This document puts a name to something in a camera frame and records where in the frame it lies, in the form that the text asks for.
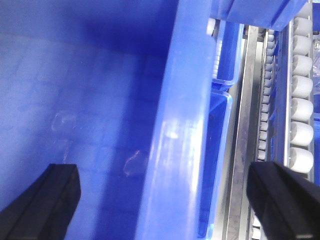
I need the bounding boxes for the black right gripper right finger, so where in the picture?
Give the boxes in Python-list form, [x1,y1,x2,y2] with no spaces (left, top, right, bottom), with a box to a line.
[246,161,320,240]

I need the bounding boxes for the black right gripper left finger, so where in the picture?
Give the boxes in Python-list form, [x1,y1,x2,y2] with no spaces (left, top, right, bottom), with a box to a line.
[0,164,81,240]

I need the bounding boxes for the large blue plastic bin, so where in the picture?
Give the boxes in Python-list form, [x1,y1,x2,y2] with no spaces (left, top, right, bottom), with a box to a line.
[0,0,308,240]

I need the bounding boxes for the white roller conveyor track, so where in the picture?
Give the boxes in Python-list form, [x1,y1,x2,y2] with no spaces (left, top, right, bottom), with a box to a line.
[287,0,314,182]

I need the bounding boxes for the small blue inner bin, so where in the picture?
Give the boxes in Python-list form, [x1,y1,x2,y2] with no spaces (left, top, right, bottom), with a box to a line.
[197,89,232,240]

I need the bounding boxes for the grey metal conveyor rail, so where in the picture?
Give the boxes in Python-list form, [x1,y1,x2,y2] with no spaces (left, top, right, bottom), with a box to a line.
[223,25,259,240]

